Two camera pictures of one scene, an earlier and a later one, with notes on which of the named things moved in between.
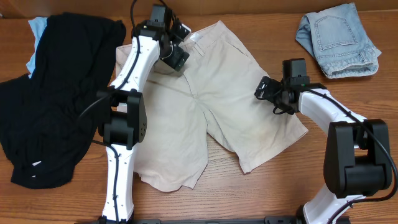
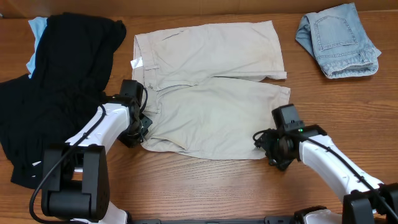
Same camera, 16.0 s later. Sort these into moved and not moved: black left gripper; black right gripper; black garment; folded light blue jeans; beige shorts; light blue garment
Moved: beige shorts; black left gripper; black right gripper
Not moved: black garment; light blue garment; folded light blue jeans
